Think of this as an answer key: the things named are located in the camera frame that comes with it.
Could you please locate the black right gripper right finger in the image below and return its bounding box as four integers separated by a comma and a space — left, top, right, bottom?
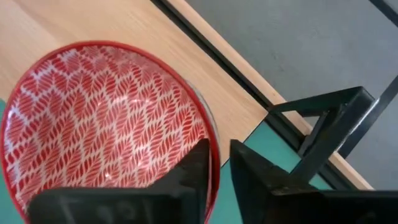
229, 139, 398, 224

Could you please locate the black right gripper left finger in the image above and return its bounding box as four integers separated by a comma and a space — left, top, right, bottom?
27, 138, 211, 224

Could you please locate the red leaf patterned bowl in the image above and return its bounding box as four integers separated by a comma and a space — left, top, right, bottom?
0, 40, 221, 224

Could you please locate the black aluminium table frame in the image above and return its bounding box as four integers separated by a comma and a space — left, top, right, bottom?
150, 0, 358, 191

